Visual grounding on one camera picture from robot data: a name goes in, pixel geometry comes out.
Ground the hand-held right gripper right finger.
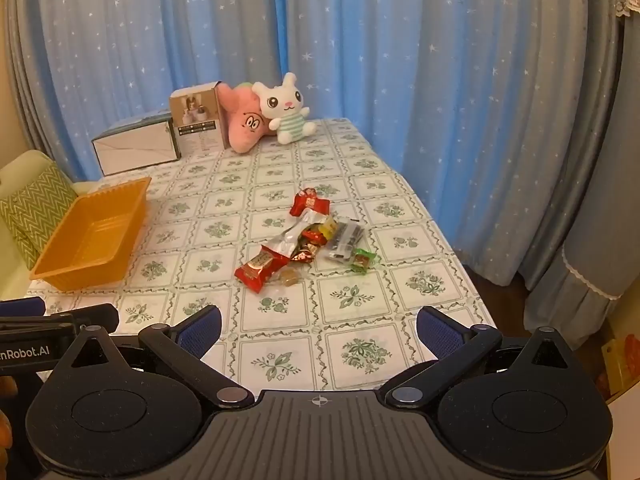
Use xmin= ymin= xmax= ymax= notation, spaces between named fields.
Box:
xmin=384 ymin=306 xmax=591 ymax=408

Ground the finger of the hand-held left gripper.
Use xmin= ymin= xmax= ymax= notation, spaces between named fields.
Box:
xmin=46 ymin=303 xmax=120 ymax=335
xmin=0 ymin=296 xmax=47 ymax=317

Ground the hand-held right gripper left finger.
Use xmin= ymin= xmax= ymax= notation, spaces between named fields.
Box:
xmin=52 ymin=305 xmax=256 ymax=408

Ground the orange plastic tray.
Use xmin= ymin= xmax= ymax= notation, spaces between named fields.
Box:
xmin=29 ymin=176 xmax=152 ymax=292

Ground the large red snack packet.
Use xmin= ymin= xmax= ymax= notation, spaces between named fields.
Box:
xmin=234 ymin=246 xmax=291 ymax=295

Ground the green candy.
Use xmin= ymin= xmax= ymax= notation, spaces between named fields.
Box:
xmin=350 ymin=247 xmax=382 ymax=274

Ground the red gold candy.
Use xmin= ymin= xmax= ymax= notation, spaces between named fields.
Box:
xmin=292 ymin=240 xmax=326 ymax=264

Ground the dark clear snack packet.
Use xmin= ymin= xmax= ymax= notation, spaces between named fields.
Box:
xmin=326 ymin=217 xmax=368 ymax=262

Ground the red packet white print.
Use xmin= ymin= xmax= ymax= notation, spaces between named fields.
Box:
xmin=291 ymin=187 xmax=332 ymax=218

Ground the person's left hand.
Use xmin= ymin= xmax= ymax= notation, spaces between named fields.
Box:
xmin=0 ymin=377 xmax=16 ymax=466

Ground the green chevron cushion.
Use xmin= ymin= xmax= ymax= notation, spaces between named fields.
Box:
xmin=0 ymin=160 xmax=78 ymax=241
xmin=0 ymin=220 xmax=48 ymax=272

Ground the light green sofa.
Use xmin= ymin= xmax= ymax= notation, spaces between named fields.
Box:
xmin=0 ymin=149 xmax=96 ymax=301

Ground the green floral tablecloth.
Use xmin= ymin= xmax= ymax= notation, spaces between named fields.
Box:
xmin=25 ymin=117 xmax=496 ymax=393

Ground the white long cardboard box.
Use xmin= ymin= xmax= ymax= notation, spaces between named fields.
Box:
xmin=91 ymin=109 xmax=181 ymax=177

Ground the yellow red bag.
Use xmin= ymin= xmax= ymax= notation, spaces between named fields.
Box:
xmin=600 ymin=337 xmax=640 ymax=401

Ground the grey curtain with lace trim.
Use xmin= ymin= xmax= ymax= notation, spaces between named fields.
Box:
xmin=520 ymin=25 xmax=640 ymax=351

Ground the brown product box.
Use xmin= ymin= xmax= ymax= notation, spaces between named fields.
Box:
xmin=169 ymin=81 xmax=232 ymax=157

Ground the pink plush toy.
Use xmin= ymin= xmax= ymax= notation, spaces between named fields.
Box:
xmin=216 ymin=81 xmax=278 ymax=155

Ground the white bunny plush toy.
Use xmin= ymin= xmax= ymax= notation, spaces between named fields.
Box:
xmin=251 ymin=72 xmax=317 ymax=146

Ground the blue star curtain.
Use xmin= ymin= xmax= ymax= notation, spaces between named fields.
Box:
xmin=270 ymin=0 xmax=626 ymax=286
xmin=5 ymin=0 xmax=288 ymax=183

